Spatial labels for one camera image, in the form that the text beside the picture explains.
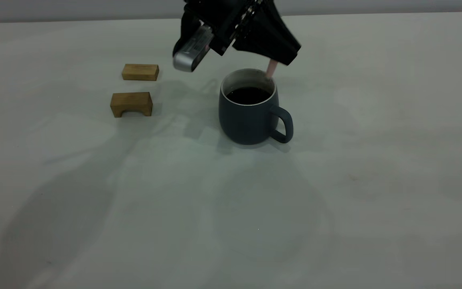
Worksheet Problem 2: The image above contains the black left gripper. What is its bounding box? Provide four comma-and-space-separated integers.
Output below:
181, 0, 302, 67

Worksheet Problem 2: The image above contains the dark grey ceramic cup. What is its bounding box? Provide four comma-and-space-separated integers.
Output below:
219, 68, 294, 145

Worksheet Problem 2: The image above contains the flat rectangular wooden block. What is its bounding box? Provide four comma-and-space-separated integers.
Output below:
122, 64, 160, 81

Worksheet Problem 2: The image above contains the arched wooden block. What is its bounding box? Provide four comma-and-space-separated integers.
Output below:
110, 92, 153, 118

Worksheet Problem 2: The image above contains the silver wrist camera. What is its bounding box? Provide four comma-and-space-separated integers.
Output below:
173, 25, 215, 73

